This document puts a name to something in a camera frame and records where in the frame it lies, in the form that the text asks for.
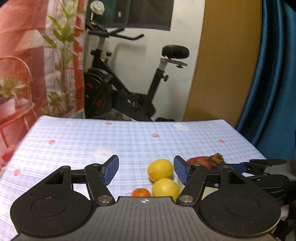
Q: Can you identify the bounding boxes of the dark purple mangosteen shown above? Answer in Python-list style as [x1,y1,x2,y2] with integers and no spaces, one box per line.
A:
[187,153,225,170]

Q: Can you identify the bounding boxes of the yellow lemon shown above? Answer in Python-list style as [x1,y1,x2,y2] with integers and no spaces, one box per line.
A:
[152,178,180,200]
[147,159,173,182]

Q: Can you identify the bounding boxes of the blue curtain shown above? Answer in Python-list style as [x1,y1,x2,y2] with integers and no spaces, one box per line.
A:
[236,1,295,161]

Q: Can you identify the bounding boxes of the small orange tangerine far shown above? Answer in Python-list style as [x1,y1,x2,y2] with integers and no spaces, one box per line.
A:
[131,188,151,197]

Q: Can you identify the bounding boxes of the blue plaid tablecloth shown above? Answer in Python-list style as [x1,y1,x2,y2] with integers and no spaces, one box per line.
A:
[1,116,263,240]

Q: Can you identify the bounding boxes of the black exercise bike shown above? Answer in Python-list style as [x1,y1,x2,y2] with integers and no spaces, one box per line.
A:
[83,11,190,122]

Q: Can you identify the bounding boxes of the wooden door panel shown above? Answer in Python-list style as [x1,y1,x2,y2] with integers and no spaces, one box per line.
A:
[183,1,261,126]

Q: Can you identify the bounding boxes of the printed backdrop cloth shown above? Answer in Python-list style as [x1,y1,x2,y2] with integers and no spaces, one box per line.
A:
[1,1,87,166]

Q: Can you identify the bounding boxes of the dark window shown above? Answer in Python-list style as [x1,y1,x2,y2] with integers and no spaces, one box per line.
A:
[94,0,174,31]

